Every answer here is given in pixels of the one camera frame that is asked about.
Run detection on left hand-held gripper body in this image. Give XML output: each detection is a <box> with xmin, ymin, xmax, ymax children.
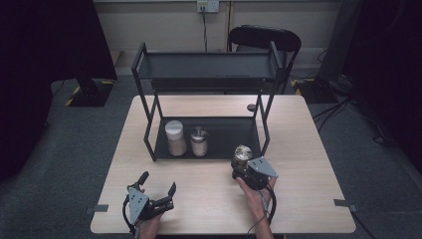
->
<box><xmin>124</xmin><ymin>185</ymin><xmax>176</xmax><ymax>227</ymax></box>

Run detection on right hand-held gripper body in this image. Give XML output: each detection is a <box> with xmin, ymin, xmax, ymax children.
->
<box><xmin>236</xmin><ymin>155</ymin><xmax>280</xmax><ymax>192</ymax></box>

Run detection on glass jar of star anise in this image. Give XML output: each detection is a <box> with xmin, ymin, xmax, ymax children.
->
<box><xmin>231</xmin><ymin>143</ymin><xmax>254</xmax><ymax>174</ymax></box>

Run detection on metal-lidded glass powder jar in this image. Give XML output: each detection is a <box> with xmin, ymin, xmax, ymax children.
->
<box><xmin>189</xmin><ymin>125</ymin><xmax>210</xmax><ymax>157</ymax></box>

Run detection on white-lidded glass powder jar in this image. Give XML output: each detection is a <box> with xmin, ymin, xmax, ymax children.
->
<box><xmin>164</xmin><ymin>119</ymin><xmax>188</xmax><ymax>157</ymax></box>

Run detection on black metal shelf rack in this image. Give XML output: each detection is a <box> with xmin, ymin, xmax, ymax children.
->
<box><xmin>130</xmin><ymin>40</ymin><xmax>288</xmax><ymax>162</ymax></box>

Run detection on person's left hand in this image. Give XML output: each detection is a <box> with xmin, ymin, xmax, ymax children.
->
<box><xmin>136</xmin><ymin>212</ymin><xmax>165</xmax><ymax>235</ymax></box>

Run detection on person's right hand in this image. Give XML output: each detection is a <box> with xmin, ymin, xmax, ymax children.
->
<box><xmin>236</xmin><ymin>176</ymin><xmax>278</xmax><ymax>223</ymax></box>

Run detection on grey tape strip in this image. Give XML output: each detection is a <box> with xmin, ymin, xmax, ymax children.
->
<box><xmin>84</xmin><ymin>204</ymin><xmax>109</xmax><ymax>215</ymax></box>
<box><xmin>332</xmin><ymin>198</ymin><xmax>359</xmax><ymax>213</ymax></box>

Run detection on black stand base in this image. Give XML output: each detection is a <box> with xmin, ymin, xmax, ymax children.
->
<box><xmin>64</xmin><ymin>78</ymin><xmax>115</xmax><ymax>109</ymax></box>
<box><xmin>292</xmin><ymin>79</ymin><xmax>336</xmax><ymax>105</ymax></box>

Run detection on black chair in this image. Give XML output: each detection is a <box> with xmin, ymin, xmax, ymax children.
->
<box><xmin>227</xmin><ymin>24</ymin><xmax>303</xmax><ymax>96</ymax></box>

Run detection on dark curtain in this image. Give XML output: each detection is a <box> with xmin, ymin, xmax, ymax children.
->
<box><xmin>341</xmin><ymin>0</ymin><xmax>422</xmax><ymax>167</ymax></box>
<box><xmin>0</xmin><ymin>0</ymin><xmax>117</xmax><ymax>182</ymax></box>

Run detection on left hand-held gripper cable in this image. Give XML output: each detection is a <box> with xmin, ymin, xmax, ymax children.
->
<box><xmin>121</xmin><ymin>194</ymin><xmax>137</xmax><ymax>237</ymax></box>

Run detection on hand-held gripper cable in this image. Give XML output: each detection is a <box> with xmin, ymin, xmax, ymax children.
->
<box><xmin>121</xmin><ymin>194</ymin><xmax>137</xmax><ymax>237</ymax></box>
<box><xmin>247</xmin><ymin>184</ymin><xmax>279</xmax><ymax>235</ymax></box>

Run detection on right hand-held gripper cable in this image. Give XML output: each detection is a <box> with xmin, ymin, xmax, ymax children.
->
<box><xmin>247</xmin><ymin>184</ymin><xmax>279</xmax><ymax>235</ymax></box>

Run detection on black floor cables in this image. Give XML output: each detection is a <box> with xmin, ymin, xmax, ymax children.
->
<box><xmin>311</xmin><ymin>95</ymin><xmax>354</xmax><ymax>134</ymax></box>

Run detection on black power cable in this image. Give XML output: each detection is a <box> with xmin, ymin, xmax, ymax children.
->
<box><xmin>200</xmin><ymin>6</ymin><xmax>209</xmax><ymax>53</ymax></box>

